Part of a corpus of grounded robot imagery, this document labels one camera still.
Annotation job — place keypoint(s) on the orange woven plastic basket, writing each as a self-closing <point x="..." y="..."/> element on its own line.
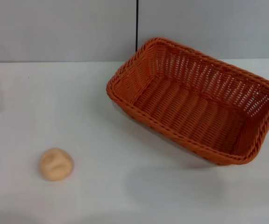
<point x="183" y="109"/>

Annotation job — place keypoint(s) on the round beige bread roll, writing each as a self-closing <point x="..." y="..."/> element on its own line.
<point x="56" y="164"/>

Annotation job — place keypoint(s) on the black vertical wall seam strip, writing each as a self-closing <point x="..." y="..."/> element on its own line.
<point x="136" y="23"/>

